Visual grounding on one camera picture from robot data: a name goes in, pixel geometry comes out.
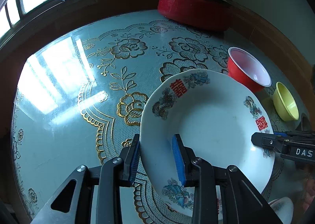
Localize red electric cooker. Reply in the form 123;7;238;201
157;0;230;31

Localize floral plastic tablecloth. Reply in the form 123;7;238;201
12;11;308;218

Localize large purple floral plate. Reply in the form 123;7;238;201
269;197;294;224

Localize red plastic bowl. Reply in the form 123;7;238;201
227;47;272;93

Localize white plate red characters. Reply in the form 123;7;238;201
140;69;275;216

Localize stainless steel bowl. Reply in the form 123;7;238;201
297;113;312;131

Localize yellow plastic bowl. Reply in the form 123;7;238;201
272;82;299;122

